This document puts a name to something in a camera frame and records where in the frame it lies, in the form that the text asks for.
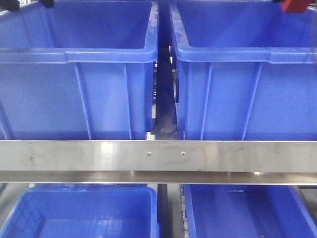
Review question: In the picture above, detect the blue bin front left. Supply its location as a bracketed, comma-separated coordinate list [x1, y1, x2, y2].
[0, 186, 159, 238]

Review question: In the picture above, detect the blue bin upper right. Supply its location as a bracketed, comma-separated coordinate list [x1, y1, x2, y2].
[169, 0, 317, 140]

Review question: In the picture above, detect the steel shelf crossbar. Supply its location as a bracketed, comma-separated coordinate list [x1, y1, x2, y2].
[0, 140, 317, 185]

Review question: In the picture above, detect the red cube block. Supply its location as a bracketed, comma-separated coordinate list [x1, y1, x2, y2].
[281, 0, 312, 13]

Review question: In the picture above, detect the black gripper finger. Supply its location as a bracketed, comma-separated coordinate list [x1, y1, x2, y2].
[0, 0, 20, 12]
[39, 0, 54, 8]

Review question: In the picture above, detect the blue bin front right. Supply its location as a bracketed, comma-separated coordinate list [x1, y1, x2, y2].
[183, 184, 317, 238]

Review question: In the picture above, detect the blue bin upper left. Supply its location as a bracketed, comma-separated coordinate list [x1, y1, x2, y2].
[0, 0, 159, 140]

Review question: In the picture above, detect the blue bin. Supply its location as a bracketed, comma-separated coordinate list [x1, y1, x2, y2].
[0, 186, 159, 238]
[0, 0, 159, 140]
[169, 0, 317, 140]
[183, 184, 317, 238]

